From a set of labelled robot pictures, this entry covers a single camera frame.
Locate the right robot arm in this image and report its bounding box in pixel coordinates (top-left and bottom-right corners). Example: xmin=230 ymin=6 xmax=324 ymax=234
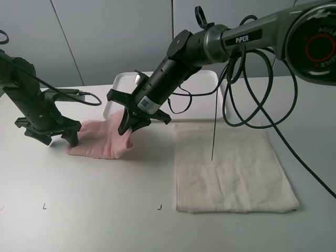
xmin=107 ymin=1 xmax=335 ymax=135

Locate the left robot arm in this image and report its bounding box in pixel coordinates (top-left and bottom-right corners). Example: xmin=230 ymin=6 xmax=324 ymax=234
xmin=1 ymin=50 xmax=81 ymax=146

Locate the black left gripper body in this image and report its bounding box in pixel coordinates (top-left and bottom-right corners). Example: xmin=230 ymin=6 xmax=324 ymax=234
xmin=4 ymin=87 xmax=80 ymax=136

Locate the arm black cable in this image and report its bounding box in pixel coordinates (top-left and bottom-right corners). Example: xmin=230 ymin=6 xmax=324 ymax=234
xmin=167 ymin=6 xmax=336 ymax=199
xmin=0 ymin=30 xmax=102 ymax=107

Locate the pink towel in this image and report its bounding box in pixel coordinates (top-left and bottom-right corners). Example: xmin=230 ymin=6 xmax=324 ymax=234
xmin=66 ymin=110 xmax=133 ymax=160

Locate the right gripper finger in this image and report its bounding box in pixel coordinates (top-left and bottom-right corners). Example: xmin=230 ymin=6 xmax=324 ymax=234
xmin=118 ymin=107 xmax=137 ymax=135
xmin=131 ymin=117 xmax=151 ymax=132

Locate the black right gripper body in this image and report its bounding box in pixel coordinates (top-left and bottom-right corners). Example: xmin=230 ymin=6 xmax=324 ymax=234
xmin=107 ymin=59 xmax=195 ymax=123

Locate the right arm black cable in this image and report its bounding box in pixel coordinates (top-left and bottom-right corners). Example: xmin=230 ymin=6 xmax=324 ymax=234
xmin=167 ymin=6 xmax=336 ymax=199

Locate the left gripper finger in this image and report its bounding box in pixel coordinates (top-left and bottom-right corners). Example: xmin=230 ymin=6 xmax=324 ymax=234
xmin=61 ymin=130 xmax=78 ymax=146
xmin=25 ymin=132 xmax=51 ymax=145

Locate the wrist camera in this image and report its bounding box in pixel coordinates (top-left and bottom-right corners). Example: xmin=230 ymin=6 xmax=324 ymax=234
xmin=134 ymin=70 xmax=149 ymax=86
xmin=43 ymin=89 xmax=85 ymax=102

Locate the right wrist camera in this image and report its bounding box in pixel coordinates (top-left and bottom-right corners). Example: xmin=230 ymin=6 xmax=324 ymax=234
xmin=134 ymin=70 xmax=149 ymax=86

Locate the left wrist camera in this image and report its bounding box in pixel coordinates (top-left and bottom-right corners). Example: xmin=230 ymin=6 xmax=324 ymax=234
xmin=43 ymin=89 xmax=85 ymax=102

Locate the white towel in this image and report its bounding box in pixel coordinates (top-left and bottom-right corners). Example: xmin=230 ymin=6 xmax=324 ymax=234
xmin=174 ymin=123 xmax=300 ymax=213

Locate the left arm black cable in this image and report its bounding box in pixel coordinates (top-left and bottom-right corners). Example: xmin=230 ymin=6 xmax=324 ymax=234
xmin=0 ymin=30 xmax=102 ymax=107

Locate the white rectangular plastic tray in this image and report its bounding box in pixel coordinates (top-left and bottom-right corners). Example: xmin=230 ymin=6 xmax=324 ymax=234
xmin=102 ymin=70 xmax=224 ymax=124

